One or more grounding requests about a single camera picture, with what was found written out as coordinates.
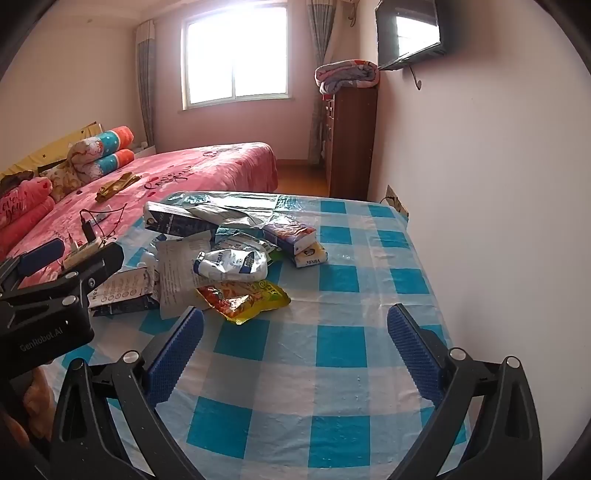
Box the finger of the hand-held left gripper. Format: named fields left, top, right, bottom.
left=25, top=242, right=125, bottom=309
left=0, top=237, right=66, bottom=292

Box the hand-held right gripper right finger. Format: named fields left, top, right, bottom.
left=387, top=302, right=543, bottom=480

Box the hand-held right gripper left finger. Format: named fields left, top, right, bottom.
left=48, top=305, right=206, bottom=480

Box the crushed white and blue carton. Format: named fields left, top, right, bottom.
left=90, top=265, right=160, bottom=319

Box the white printed packet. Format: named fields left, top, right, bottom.
left=156, top=231, right=214, bottom=320

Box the yellow snack bag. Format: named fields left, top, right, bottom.
left=196, top=280, right=291, bottom=326

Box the dark blue milk carton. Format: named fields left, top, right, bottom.
left=142, top=200, right=218, bottom=241

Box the white pouch with blue print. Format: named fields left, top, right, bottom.
left=193, top=249, right=269, bottom=283

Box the white and green packet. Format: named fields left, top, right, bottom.
left=215, top=231, right=282, bottom=266

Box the white tissue packet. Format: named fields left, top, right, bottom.
left=294, top=242, right=328, bottom=269

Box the small purple milk carton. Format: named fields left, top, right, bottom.
left=262, top=220, right=318, bottom=256

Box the person's left hand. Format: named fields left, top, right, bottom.
left=0, top=367, right=55, bottom=450

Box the white electronic device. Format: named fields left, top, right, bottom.
left=62, top=237, right=106, bottom=269

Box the pink folded quilt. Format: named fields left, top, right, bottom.
left=0, top=196, right=57, bottom=252

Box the pink heart print pillow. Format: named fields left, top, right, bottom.
left=0, top=178, right=52, bottom=219

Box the brown floral pillow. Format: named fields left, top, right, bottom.
left=46, top=164, right=85, bottom=202

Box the gold cloth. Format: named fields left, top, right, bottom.
left=95, top=172, right=144, bottom=203

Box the yellow star print headboard cover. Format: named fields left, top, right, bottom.
left=0, top=122, right=105, bottom=178

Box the folded cartoon print quilt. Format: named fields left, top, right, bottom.
left=67, top=126, right=137, bottom=183

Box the blue checkered tablecloth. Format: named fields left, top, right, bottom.
left=48, top=191, right=474, bottom=480

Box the bed with pink sheet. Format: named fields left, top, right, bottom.
left=0, top=141, right=279, bottom=289

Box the brown wooden cabinet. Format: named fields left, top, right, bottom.
left=321, top=85, right=379, bottom=201

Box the window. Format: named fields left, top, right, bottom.
left=180, top=7, right=294, bottom=112

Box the folded pink and blue blanket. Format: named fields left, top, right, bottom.
left=315, top=59, right=380, bottom=95

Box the black charging cable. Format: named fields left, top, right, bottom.
left=78, top=203, right=129, bottom=245

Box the wall power socket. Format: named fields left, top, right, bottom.
left=383, top=185, right=410, bottom=217

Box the wall-mounted television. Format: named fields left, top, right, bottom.
left=375, top=0, right=448, bottom=72

